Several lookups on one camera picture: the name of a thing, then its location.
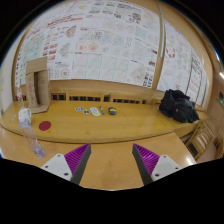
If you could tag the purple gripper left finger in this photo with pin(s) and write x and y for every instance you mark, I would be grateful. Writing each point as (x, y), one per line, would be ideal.
(70, 166)

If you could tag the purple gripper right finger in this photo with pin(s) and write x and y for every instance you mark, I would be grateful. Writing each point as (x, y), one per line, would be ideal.
(151, 166)

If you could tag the clear plastic water bottle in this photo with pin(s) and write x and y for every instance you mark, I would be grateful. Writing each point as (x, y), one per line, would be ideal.
(31, 138)

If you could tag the red label water bottle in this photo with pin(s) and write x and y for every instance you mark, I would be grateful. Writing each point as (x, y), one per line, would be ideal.
(20, 97)

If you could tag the red round coaster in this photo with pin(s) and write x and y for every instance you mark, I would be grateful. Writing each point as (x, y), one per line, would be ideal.
(45, 125)

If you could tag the small dark sticker card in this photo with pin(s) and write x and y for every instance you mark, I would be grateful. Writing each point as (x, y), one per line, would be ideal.
(86, 112)

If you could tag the small blue sticker card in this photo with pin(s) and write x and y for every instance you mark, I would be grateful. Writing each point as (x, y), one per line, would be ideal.
(78, 108)

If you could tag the wooden chair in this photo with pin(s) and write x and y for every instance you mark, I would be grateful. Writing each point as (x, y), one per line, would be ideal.
(201, 139)

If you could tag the white rectangular card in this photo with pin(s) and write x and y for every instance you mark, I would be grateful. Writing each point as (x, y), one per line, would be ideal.
(95, 111)

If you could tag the black backpack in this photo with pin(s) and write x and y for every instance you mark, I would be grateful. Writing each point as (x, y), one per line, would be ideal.
(176, 105)

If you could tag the grey pen-like stick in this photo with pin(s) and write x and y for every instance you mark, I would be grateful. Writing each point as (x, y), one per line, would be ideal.
(102, 110)

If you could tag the small black device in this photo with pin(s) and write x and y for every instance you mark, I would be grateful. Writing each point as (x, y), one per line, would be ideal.
(112, 111)

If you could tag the white ceramic cup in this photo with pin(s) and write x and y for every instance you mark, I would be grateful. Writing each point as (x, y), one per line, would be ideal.
(24, 115)

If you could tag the brown cardboard box stand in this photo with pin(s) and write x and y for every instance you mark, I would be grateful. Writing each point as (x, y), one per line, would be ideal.
(38, 85)

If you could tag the right wall poster board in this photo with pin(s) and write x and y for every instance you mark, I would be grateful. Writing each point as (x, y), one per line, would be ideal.
(182, 68)

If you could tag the large wall poster board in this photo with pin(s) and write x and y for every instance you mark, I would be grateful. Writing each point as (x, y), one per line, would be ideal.
(109, 40)

